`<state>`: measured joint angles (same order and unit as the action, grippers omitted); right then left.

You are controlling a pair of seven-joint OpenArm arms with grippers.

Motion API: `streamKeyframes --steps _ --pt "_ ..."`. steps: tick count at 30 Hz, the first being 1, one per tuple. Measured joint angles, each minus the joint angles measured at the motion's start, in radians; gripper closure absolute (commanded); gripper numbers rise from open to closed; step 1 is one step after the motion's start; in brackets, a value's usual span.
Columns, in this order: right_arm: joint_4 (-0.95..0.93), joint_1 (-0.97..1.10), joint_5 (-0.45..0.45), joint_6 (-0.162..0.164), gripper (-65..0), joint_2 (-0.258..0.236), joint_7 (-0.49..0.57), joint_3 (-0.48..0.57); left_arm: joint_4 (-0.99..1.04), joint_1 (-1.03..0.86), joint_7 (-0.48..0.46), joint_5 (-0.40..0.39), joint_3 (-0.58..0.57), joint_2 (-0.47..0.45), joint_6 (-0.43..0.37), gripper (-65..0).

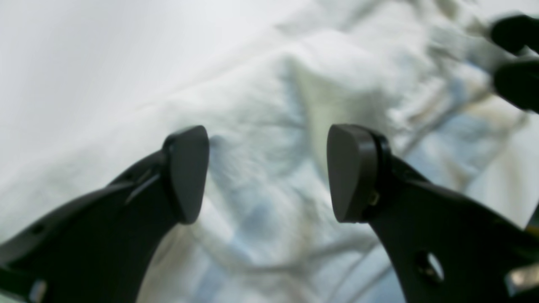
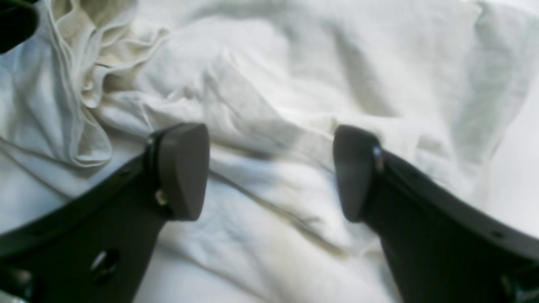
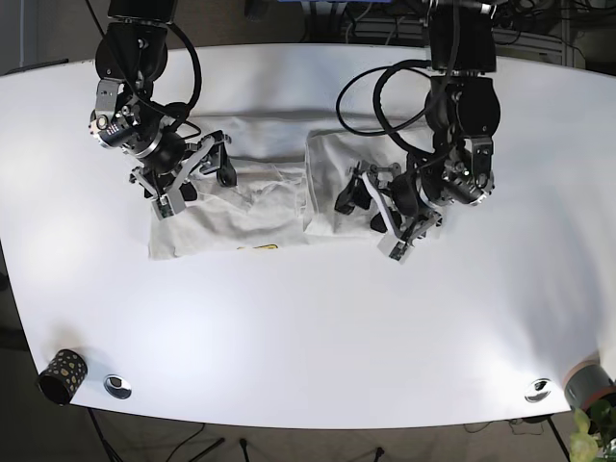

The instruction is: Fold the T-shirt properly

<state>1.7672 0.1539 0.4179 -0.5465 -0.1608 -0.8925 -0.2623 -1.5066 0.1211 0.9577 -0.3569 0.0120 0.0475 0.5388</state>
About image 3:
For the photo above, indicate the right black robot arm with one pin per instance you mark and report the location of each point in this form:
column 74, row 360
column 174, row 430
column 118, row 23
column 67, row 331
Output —
column 130, row 57

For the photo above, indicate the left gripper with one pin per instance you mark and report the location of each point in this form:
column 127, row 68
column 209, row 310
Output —
column 402, row 217

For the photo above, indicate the black gold-dotted cup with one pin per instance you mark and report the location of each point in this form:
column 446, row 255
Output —
column 63, row 376

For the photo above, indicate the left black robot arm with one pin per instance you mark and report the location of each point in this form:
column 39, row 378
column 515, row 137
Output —
column 448, row 144

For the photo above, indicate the cream graphic print T-shirt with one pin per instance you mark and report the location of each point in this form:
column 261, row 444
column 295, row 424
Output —
column 289, row 174

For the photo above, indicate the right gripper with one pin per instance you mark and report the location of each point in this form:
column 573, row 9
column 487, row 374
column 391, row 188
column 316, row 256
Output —
column 167, row 173

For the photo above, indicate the grey plant pot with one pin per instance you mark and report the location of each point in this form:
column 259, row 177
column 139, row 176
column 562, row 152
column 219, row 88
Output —
column 587, row 383

